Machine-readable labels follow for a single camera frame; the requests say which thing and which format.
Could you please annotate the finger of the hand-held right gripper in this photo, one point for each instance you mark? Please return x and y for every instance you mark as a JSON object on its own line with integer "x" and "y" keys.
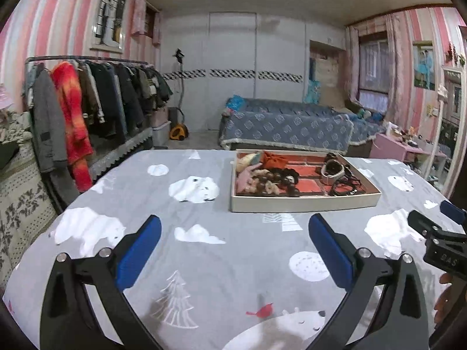
{"x": 423, "y": 224}
{"x": 454, "y": 212}

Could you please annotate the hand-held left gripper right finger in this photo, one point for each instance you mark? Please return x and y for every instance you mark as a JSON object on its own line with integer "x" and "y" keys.
{"x": 330, "y": 251}

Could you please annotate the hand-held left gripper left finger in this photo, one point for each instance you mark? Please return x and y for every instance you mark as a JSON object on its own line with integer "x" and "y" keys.
{"x": 140, "y": 253}

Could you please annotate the white tray with brick-pattern base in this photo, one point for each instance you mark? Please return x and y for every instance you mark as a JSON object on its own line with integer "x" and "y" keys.
{"x": 310, "y": 180}

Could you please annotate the black scrunchie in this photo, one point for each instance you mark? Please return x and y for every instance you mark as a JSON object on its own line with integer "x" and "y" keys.
{"x": 286, "y": 175}

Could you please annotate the brown hair claw clip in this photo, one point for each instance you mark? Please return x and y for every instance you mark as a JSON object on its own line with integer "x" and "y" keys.
{"x": 331, "y": 157}

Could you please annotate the person's right hand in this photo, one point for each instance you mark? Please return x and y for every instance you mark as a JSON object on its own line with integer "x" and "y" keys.
{"x": 443, "y": 304}

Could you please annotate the grey polar bear printed blanket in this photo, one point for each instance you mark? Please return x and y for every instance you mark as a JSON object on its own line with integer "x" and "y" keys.
{"x": 219, "y": 255}

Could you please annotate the pink side table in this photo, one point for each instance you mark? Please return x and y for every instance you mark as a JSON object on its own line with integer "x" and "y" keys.
{"x": 390, "y": 149}

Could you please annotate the white framed standing mirror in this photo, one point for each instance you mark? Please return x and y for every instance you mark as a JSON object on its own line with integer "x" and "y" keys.
{"x": 454, "y": 127}

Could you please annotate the grey lace-trim cloth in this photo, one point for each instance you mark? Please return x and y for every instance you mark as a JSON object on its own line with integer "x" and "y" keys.
{"x": 120, "y": 153}

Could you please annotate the bed with leaf patterned cover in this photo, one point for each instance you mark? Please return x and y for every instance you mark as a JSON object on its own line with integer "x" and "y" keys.
{"x": 22, "y": 211}

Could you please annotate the garment steamer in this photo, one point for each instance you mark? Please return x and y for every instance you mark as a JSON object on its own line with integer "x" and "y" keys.
{"x": 178, "y": 131}

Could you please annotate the sofa with blue patterned cover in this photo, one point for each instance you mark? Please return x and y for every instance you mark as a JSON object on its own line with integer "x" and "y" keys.
{"x": 284, "y": 127}

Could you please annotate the orange fleece hanging coat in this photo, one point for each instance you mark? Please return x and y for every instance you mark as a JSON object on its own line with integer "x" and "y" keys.
{"x": 74, "y": 124}

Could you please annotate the pink floral curtain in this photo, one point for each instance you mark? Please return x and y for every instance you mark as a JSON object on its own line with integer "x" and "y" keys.
{"x": 397, "y": 69}
{"x": 352, "y": 65}

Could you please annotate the grey hanging coat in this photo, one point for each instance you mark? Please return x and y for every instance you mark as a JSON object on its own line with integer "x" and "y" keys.
{"x": 49, "y": 127}

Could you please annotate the row of dark hanging clothes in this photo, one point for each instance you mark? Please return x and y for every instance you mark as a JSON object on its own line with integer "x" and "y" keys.
{"x": 120, "y": 94}

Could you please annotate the blue hanging cloth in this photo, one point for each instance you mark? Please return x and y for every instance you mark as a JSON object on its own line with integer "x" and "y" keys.
{"x": 312, "y": 87}

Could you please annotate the pile of crumpled clothes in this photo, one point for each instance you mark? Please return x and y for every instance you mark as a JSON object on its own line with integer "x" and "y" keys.
{"x": 16, "y": 127}

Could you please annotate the blue cloth bundle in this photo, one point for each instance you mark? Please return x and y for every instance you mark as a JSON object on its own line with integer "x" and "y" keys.
{"x": 234, "y": 102}

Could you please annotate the metal clothes rack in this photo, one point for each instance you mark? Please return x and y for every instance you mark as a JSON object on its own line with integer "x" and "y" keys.
{"x": 91, "y": 58}

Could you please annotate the white wardrobe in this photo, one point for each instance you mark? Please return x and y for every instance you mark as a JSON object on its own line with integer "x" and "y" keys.
{"x": 233, "y": 43}

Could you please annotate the small window with pink curtain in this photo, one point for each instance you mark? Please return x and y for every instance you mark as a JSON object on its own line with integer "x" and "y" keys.
{"x": 146, "y": 18}

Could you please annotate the wall poster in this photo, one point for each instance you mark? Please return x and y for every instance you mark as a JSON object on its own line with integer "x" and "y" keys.
{"x": 424, "y": 65}

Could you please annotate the red flower wall decoration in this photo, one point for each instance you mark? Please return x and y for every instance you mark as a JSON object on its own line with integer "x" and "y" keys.
{"x": 458, "y": 54}

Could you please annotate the framed wall picture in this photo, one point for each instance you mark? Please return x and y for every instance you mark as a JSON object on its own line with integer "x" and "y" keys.
{"x": 108, "y": 16}

